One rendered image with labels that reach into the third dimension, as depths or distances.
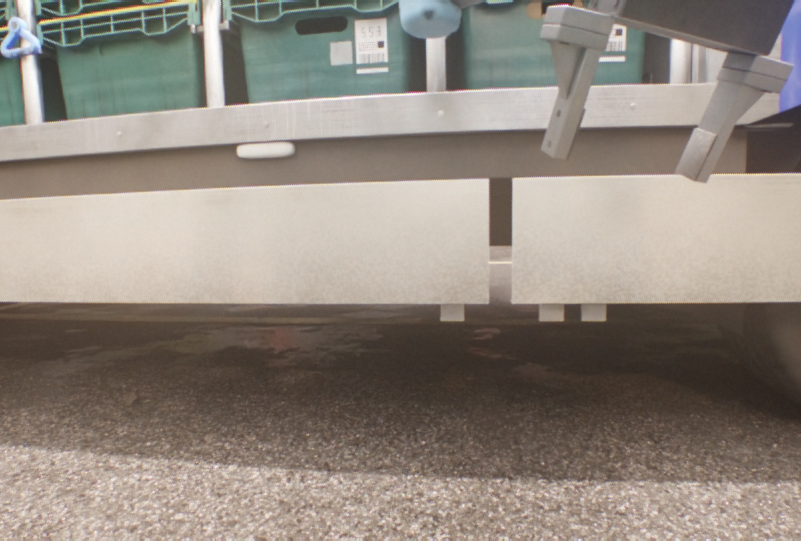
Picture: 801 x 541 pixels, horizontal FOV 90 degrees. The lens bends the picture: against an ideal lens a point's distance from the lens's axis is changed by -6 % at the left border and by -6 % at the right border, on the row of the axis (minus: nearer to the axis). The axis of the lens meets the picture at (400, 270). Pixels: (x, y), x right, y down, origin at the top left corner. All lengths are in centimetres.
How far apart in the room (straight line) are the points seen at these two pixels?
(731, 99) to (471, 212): 40
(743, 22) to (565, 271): 44
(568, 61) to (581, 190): 40
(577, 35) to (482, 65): 58
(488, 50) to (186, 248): 68
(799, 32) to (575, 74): 60
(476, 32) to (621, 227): 46
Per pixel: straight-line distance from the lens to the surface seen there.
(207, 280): 83
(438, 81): 87
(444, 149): 73
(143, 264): 90
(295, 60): 97
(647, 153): 79
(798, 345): 107
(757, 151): 104
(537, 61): 93
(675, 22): 37
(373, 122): 72
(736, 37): 41
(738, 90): 43
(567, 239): 73
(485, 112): 72
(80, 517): 89
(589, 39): 35
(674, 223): 79
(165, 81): 110
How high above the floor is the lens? 45
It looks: 7 degrees down
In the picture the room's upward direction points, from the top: 1 degrees counter-clockwise
